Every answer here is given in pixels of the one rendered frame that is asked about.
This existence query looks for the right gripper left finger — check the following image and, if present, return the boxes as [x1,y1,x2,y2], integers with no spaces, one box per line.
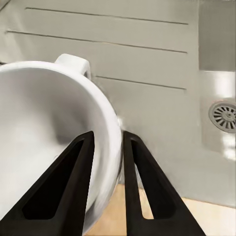
[0,131,95,236]

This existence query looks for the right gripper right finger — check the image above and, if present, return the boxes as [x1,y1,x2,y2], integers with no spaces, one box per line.
[123,131,206,236]

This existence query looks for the coffee cup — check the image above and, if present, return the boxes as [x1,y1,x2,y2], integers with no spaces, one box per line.
[0,54,123,236]

